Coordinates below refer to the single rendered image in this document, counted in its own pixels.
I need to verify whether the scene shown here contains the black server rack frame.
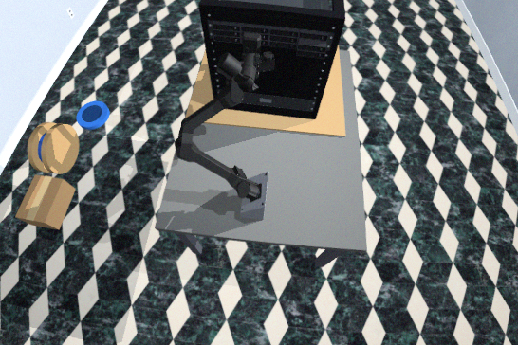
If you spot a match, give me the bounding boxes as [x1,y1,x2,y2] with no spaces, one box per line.
[198,0,345,119]

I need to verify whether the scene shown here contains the tan flat board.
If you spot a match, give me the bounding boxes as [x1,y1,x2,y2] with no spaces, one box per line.
[185,46,345,137]

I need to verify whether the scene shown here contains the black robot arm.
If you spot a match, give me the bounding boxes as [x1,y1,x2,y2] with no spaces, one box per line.
[175,52,275,202]

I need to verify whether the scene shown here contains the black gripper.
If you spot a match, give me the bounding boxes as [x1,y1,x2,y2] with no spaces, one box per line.
[241,32,262,73]

